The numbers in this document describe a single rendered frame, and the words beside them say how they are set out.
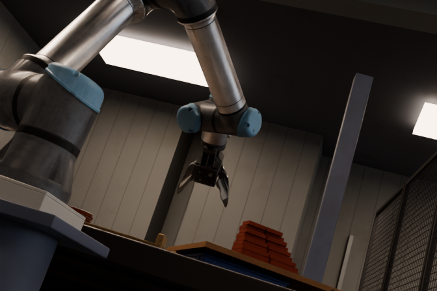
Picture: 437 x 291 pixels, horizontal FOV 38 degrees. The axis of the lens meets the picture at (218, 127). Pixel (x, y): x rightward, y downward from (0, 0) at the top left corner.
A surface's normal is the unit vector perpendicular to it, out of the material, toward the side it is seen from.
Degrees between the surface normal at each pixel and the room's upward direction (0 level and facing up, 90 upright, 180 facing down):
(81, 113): 92
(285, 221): 90
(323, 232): 90
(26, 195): 90
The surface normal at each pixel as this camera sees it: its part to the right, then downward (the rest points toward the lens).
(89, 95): 0.77, 0.04
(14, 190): -0.14, -0.36
